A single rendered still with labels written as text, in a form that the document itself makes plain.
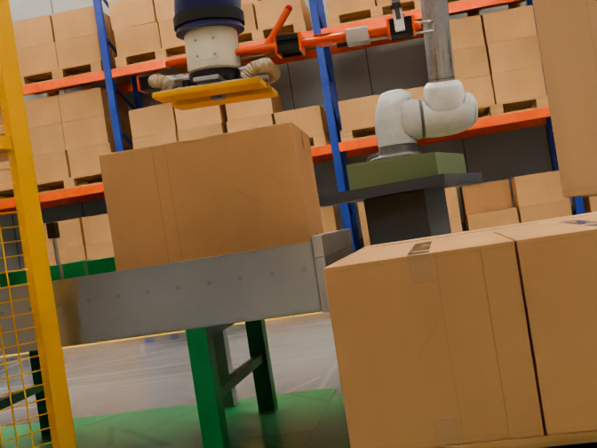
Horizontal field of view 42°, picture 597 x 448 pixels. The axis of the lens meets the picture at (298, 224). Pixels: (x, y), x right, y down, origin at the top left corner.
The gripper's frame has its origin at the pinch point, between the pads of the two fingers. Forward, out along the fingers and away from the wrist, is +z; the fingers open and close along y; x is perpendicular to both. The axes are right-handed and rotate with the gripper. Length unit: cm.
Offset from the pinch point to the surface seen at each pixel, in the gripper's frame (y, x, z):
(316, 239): 35, -30, 60
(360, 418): 80, -20, 98
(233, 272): 35, -55, 66
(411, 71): -838, -2, -134
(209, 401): 35, -67, 100
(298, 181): 18, -36, 43
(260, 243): 19, -50, 59
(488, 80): -713, 85, -84
